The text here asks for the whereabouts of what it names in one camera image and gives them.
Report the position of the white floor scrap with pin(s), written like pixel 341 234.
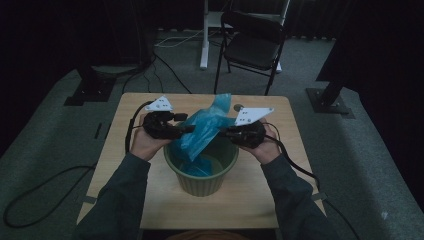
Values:
pixel 384 215

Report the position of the grey round stand base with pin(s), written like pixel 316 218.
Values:
pixel 115 69

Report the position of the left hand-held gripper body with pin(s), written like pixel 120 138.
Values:
pixel 160 125

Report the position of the green plastic bin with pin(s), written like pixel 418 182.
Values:
pixel 203 186

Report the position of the person's left hand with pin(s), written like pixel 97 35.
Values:
pixel 145 146

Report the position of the person's right hand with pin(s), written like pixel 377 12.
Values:
pixel 266 151

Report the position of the white desk frame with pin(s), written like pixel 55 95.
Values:
pixel 205 40

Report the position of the black post with base plate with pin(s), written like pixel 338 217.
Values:
pixel 328 100

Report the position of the blue plastic bag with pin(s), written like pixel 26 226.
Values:
pixel 203 128

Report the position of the black folding chair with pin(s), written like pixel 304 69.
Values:
pixel 253 50

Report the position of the black stand with square base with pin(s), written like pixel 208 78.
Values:
pixel 90 90

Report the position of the grey tape piece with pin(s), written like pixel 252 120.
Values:
pixel 88 200
pixel 319 196

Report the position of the grey round table grommet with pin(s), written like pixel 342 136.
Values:
pixel 238 107

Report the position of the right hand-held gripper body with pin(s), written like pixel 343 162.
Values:
pixel 250 131

